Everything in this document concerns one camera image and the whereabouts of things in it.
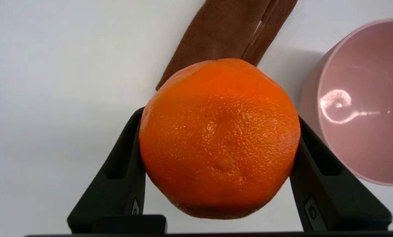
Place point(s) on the brown folded towel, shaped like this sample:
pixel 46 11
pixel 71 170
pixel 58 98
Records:
pixel 226 29

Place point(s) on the orange fruit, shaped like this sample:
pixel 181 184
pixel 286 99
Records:
pixel 219 138

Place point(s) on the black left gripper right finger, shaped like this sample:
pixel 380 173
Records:
pixel 331 197

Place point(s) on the pink bowl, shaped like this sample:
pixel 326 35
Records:
pixel 367 108

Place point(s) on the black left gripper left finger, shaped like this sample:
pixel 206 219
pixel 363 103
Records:
pixel 117 184

